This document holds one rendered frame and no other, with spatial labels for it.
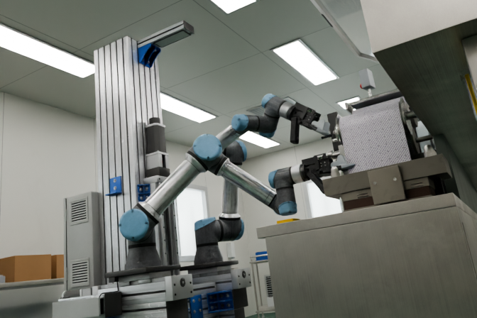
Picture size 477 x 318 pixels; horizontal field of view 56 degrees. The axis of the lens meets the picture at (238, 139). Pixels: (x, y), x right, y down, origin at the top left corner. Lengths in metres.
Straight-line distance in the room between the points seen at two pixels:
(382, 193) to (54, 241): 4.08
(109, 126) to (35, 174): 2.77
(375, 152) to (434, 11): 0.90
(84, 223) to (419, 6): 1.86
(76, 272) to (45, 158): 2.96
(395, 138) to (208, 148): 0.73
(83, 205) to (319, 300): 1.31
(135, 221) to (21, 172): 3.31
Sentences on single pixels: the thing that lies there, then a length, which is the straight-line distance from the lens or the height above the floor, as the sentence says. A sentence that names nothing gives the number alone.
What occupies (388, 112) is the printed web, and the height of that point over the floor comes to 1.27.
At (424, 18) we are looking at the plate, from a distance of 0.97.
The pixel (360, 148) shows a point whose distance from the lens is 1.80.
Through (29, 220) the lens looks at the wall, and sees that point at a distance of 4.98.
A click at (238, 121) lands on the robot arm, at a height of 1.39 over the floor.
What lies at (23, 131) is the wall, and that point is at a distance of 5.15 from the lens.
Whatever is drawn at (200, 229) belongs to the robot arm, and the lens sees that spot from 2.34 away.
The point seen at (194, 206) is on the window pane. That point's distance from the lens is 7.11.
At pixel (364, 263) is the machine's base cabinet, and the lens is 1.50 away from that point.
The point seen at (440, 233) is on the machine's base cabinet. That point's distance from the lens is 1.46.
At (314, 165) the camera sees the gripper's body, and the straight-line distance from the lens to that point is 1.83.
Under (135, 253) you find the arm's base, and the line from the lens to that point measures 1.93.
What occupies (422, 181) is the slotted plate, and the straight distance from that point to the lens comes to 1.54.
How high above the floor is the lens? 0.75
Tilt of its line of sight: 17 degrees up
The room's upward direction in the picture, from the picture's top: 7 degrees counter-clockwise
